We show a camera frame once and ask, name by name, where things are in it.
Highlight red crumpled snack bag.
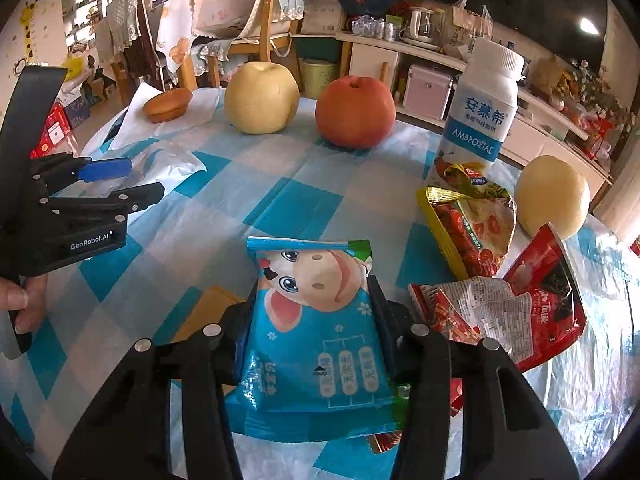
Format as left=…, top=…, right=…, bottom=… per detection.
left=366, top=223, right=589, bottom=456

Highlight wooden chair with cloths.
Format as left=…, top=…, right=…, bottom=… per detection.
left=193, top=0, right=307, bottom=87

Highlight dark wooden dining chair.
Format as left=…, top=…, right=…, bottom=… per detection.
left=94, top=0, right=164, bottom=106

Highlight pink storage box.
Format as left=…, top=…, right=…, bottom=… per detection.
left=402, top=64, right=454, bottom=120

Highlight white grey wipes pouch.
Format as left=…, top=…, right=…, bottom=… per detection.
left=56, top=140, right=206, bottom=197

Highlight cream tv cabinet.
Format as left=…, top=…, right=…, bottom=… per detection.
left=338, top=32, right=608, bottom=196

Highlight white paper napkin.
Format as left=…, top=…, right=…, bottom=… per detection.
left=110, top=82, right=222, bottom=151

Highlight yellow pear left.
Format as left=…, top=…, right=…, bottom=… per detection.
left=224, top=62, right=299, bottom=134

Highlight upright white yogurt bottle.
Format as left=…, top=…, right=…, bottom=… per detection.
left=434, top=38, right=524, bottom=178

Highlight yellow pear right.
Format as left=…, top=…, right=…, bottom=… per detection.
left=514, top=155, right=590, bottom=240

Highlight blue white checkered tablecloth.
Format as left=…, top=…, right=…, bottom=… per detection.
left=1, top=100, right=639, bottom=474

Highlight brown muffin cake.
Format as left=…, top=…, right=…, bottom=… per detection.
left=143, top=88, right=193, bottom=124

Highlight red gift boxes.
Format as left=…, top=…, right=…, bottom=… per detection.
left=30, top=101, right=78, bottom=159

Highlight blue cartoon snack bag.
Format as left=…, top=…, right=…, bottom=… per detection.
left=226, top=236, right=401, bottom=443

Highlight person's left hand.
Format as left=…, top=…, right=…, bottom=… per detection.
left=0, top=274, right=48, bottom=335

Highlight red apple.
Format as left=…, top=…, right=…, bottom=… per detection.
left=314, top=76, right=396, bottom=150

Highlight yellow pear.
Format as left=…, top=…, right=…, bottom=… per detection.
left=514, top=155, right=590, bottom=240
left=224, top=62, right=299, bottom=134

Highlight clear plastic bag on cabinet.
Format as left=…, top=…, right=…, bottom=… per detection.
left=442, top=0, right=494, bottom=62

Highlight green waste bin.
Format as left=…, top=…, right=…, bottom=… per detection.
left=300, top=58, right=338, bottom=100

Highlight square tan biscuit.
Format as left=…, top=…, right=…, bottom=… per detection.
left=170, top=286, right=244, bottom=342

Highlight white electric kettle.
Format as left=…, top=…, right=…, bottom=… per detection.
left=399, top=6, right=438, bottom=50

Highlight yellow red snack bag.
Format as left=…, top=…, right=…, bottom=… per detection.
left=416, top=155, right=516, bottom=281

